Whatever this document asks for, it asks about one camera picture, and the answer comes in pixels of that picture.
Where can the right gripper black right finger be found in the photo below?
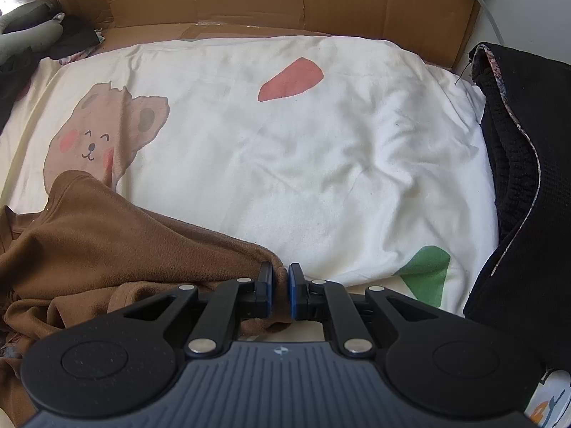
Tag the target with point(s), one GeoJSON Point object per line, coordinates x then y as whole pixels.
{"type": "Point", "coordinates": [329, 304]}

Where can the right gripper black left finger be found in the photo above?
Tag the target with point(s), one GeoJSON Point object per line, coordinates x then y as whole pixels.
{"type": "Point", "coordinates": [233, 301]}

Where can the brown t-shirt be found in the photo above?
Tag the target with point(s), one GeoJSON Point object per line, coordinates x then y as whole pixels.
{"type": "Point", "coordinates": [90, 252]}

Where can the white bear print bedsheet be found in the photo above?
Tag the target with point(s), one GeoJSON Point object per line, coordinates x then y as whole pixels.
{"type": "Point", "coordinates": [351, 157]}

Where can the black storage bag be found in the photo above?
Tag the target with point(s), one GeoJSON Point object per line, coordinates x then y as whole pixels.
{"type": "Point", "coordinates": [524, 287]}

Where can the brown cardboard sheet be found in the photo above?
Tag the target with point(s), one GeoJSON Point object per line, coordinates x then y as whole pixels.
{"type": "Point", "coordinates": [437, 30]}

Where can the dark clothing pile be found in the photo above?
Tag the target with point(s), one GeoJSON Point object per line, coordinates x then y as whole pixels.
{"type": "Point", "coordinates": [17, 71]}

